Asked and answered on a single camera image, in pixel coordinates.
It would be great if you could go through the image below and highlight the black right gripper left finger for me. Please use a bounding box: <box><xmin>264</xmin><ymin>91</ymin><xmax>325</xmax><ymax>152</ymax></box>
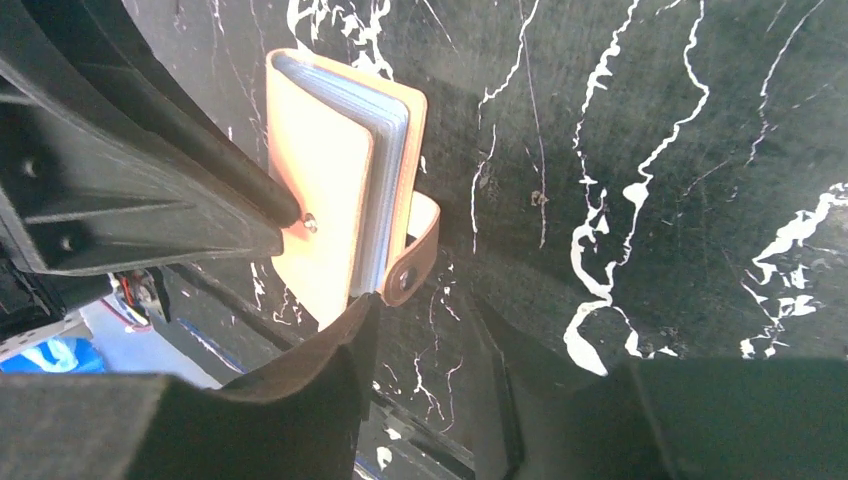
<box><xmin>1</xmin><ymin>294</ymin><xmax>380</xmax><ymax>479</ymax></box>

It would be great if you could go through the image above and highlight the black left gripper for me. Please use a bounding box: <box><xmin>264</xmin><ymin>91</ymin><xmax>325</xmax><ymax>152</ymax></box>
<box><xmin>1</xmin><ymin>53</ymin><xmax>283</xmax><ymax>345</ymax></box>

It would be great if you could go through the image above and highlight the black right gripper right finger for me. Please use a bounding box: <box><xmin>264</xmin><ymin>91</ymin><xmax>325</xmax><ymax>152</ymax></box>
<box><xmin>463</xmin><ymin>295</ymin><xmax>847</xmax><ymax>479</ymax></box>

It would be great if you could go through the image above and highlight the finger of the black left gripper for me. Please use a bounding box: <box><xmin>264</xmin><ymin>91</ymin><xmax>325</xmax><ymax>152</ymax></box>
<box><xmin>26</xmin><ymin>1</ymin><xmax>301</xmax><ymax>227</ymax></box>

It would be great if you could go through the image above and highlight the tan leather card holder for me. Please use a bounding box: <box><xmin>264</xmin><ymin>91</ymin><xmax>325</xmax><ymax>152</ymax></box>
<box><xmin>266</xmin><ymin>48</ymin><xmax>441</xmax><ymax>329</ymax></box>

